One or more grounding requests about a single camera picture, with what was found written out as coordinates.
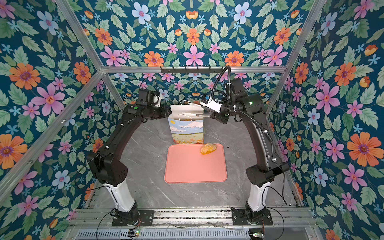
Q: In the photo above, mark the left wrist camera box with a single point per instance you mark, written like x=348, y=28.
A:
x=149, y=98

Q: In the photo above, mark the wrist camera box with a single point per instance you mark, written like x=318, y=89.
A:
x=149, y=98
x=210, y=104

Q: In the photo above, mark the painted landscape paper bag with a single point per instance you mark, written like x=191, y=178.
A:
x=186, y=123

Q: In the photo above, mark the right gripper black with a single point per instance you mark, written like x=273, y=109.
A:
x=219, y=117

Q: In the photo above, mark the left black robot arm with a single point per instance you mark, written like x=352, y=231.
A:
x=106, y=165

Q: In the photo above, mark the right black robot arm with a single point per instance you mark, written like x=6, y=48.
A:
x=228, y=97

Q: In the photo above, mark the pink plastic tray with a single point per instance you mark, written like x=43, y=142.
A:
x=185, y=164

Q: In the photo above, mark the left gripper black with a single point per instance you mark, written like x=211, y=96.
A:
x=164, y=112

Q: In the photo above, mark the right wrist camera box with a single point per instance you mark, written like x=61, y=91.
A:
x=210, y=104

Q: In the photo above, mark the sesame bun far right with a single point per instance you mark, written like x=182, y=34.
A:
x=208, y=148

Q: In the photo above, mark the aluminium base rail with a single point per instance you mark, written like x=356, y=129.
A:
x=216, y=223

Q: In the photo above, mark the aluminium cage frame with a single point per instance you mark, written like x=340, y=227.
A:
x=47, y=58

